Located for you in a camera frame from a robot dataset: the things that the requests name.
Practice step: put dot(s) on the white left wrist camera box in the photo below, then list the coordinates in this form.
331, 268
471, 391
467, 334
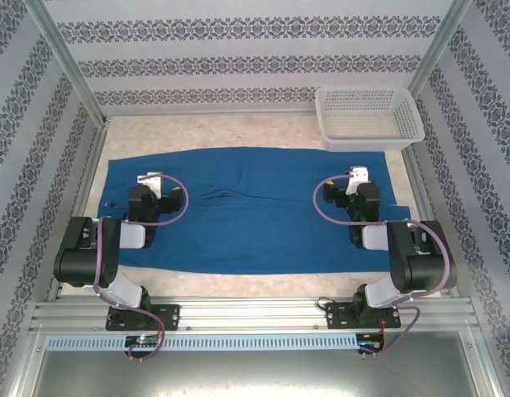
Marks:
152, 182

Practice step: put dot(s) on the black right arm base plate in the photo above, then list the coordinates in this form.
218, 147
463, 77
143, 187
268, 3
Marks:
339, 316

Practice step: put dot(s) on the small circuit board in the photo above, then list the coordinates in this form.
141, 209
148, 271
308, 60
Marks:
141, 341
370, 339

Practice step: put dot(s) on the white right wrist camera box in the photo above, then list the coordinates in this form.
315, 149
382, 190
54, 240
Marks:
358, 177

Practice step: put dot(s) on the grey metal sheet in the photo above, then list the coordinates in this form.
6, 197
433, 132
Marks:
254, 374

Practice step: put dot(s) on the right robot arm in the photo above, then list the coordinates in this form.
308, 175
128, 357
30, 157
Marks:
424, 260

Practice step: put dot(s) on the white plastic mesh basket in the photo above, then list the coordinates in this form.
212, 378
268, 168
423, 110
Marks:
397, 111

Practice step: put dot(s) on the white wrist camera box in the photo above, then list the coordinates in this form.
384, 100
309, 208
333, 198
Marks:
152, 182
358, 177

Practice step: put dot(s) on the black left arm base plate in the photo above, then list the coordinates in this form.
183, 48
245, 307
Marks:
168, 316

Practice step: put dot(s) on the blue long pants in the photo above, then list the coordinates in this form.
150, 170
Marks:
254, 231

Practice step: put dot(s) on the aluminium mounting rail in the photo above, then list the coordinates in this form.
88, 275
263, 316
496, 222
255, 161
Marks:
254, 312

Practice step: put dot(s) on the aluminium frame post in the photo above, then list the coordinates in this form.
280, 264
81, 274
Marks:
64, 58
440, 45

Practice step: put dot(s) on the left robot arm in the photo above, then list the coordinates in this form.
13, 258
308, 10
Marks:
83, 256

